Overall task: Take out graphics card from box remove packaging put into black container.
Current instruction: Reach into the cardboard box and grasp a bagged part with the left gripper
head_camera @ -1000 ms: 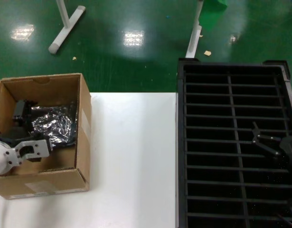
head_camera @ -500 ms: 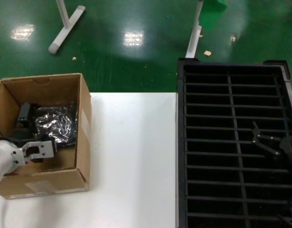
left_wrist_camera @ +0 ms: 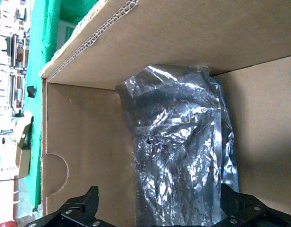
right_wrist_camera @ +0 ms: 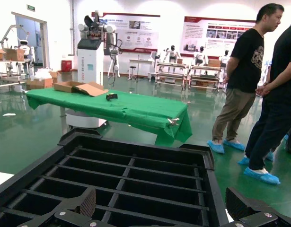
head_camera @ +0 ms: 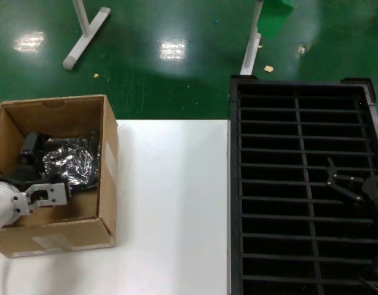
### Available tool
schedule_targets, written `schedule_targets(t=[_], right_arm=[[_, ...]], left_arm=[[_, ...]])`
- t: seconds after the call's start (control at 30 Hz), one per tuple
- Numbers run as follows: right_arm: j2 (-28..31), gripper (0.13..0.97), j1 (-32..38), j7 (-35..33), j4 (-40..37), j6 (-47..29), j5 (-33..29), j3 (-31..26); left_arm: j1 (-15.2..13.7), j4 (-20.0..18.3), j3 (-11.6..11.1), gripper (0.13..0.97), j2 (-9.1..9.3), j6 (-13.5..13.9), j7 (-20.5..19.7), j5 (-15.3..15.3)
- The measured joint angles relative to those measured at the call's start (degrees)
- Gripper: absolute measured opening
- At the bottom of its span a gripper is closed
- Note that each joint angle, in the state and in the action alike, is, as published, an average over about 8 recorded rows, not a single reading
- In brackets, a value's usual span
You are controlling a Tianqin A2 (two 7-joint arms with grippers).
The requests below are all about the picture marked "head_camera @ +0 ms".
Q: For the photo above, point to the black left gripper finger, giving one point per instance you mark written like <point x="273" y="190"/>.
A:
<point x="31" y="143"/>

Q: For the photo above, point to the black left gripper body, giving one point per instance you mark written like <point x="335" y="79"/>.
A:
<point x="29" y="172"/>

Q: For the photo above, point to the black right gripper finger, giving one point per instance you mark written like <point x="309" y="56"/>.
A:
<point x="333" y="181"/>

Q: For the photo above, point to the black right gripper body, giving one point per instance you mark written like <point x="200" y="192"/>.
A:
<point x="374" y="190"/>

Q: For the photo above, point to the brown open cardboard box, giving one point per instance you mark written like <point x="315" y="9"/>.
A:
<point x="53" y="236"/>

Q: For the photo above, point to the black slotted plastic container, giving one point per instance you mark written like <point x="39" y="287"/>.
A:
<point x="234" y="184"/>

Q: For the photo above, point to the black antistatic bag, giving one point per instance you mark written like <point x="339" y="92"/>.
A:
<point x="92" y="138"/>

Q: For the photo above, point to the white table leg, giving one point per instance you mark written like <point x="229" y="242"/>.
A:
<point x="84" y="37"/>
<point x="251" y="46"/>

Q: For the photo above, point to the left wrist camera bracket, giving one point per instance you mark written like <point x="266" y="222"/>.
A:
<point x="41" y="196"/>

